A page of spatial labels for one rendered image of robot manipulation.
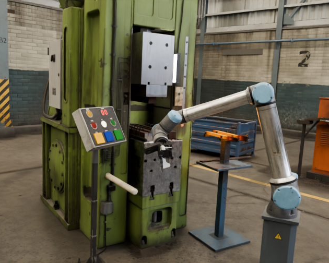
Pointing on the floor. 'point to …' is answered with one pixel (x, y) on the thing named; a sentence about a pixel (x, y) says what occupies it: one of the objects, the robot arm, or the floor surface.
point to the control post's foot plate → (93, 260)
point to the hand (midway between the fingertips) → (162, 162)
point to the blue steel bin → (227, 124)
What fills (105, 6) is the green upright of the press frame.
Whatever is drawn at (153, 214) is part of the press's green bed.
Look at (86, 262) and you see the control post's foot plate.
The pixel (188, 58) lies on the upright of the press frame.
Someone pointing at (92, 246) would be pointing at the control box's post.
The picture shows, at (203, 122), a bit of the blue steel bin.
